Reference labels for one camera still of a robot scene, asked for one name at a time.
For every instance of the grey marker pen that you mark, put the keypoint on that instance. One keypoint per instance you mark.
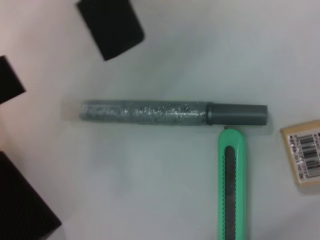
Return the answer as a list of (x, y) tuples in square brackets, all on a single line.
[(162, 113)]

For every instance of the green utility knife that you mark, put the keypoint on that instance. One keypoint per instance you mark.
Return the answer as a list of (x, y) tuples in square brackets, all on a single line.
[(240, 175)]

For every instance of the black mesh pen holder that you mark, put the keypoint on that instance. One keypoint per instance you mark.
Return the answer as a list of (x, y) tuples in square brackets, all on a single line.
[(20, 200)]

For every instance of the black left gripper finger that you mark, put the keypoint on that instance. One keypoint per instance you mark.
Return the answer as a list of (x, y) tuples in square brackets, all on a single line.
[(112, 27), (8, 80)]

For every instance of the beige barcode eraser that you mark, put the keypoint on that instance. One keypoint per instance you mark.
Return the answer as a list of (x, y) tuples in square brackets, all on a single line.
[(302, 155)]

